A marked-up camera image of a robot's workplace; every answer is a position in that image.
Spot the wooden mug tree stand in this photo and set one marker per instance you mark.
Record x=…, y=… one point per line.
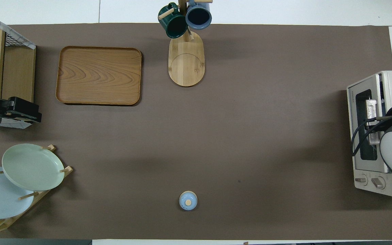
x=185, y=68

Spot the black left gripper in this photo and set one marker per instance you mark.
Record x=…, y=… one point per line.
x=22, y=109

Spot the silver oven knob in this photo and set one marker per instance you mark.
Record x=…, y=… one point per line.
x=378, y=183
x=361, y=179

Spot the small blue jar cork lid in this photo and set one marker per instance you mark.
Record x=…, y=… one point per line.
x=188, y=200

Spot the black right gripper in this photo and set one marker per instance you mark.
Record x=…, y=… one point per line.
x=380, y=126

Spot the brown table mat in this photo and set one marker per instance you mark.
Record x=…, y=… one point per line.
x=250, y=136

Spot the wooden plate rack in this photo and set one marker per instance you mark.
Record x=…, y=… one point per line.
x=67, y=169

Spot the blue grey mug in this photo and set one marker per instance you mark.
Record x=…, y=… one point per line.
x=198, y=17

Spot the dark green mug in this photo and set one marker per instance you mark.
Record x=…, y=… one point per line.
x=175, y=25

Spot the pale green plate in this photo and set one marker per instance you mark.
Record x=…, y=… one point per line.
x=32, y=166

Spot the rectangular wooden tray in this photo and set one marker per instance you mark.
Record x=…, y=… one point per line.
x=99, y=75

